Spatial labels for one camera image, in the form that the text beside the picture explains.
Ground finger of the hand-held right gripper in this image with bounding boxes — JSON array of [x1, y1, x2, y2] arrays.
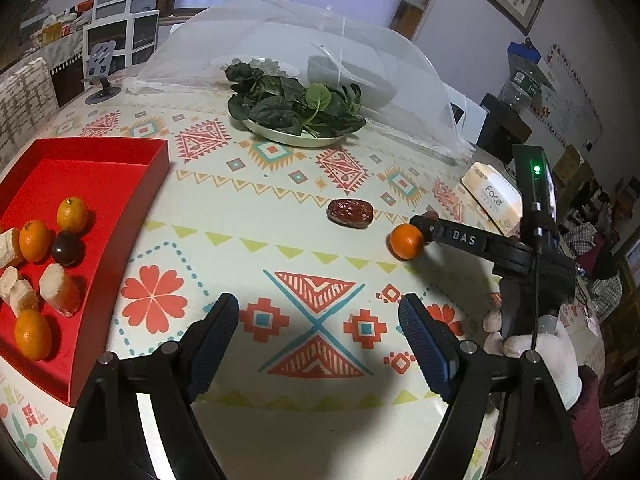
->
[[410, 214, 492, 257]]

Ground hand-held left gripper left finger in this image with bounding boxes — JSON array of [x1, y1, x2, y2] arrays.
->
[[57, 292, 241, 480]]

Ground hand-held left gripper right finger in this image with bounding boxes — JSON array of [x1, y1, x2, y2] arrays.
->
[[397, 294, 583, 480]]

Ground round orange mandarin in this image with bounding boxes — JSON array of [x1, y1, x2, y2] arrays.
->
[[389, 224, 426, 261]]

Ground large wrinkled red date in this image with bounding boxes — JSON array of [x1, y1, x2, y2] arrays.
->
[[327, 199, 374, 227]]

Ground dark plum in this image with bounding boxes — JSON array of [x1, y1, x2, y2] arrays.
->
[[52, 231, 83, 267]]

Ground small orange kumquat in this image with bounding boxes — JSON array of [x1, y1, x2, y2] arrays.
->
[[56, 196, 90, 234]]

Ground red box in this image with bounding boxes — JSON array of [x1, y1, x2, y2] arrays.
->
[[0, 136, 171, 407]]

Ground person's right forearm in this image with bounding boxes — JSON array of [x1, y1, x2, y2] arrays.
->
[[565, 365, 613, 480]]

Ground person's right hand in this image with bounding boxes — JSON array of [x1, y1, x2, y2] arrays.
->
[[482, 310, 583, 411]]

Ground tissue pack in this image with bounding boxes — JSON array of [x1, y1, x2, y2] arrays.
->
[[460, 161, 523, 237]]

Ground plaid cloth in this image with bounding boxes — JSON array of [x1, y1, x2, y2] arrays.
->
[[560, 220, 640, 321]]

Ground cardboard boxes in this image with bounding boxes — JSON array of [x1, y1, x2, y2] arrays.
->
[[552, 145, 586, 186]]

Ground black water dispenser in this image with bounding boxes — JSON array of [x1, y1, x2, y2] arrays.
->
[[475, 92, 533, 161]]

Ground white appliance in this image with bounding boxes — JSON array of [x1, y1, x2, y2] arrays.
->
[[444, 85, 490, 145]]

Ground clear water bottle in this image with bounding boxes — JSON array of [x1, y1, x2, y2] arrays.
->
[[500, 67, 543, 111]]

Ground cream oval plate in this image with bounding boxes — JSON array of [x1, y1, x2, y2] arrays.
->
[[240, 110, 351, 148]]

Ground short sugarcane piece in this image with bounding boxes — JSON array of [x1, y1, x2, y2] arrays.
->
[[0, 266, 21, 303]]

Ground white bowl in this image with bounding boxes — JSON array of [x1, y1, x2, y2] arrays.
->
[[306, 54, 396, 106]]

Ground green spinach leaves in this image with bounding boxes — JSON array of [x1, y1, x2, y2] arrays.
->
[[224, 62, 367, 138]]

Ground white mesh food cover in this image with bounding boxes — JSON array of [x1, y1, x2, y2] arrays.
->
[[125, 0, 473, 166]]

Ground grey phone stand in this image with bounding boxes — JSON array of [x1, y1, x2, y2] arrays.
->
[[81, 40, 122, 105]]

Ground chair with patterned cover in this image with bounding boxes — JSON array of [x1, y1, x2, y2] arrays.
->
[[0, 57, 60, 148]]

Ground white plastic drawer unit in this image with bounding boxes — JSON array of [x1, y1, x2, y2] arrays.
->
[[82, 0, 163, 68]]

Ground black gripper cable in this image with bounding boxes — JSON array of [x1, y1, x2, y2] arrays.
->
[[530, 202, 546, 353]]

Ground wall poster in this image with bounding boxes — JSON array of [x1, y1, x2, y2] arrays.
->
[[537, 42, 603, 151]]

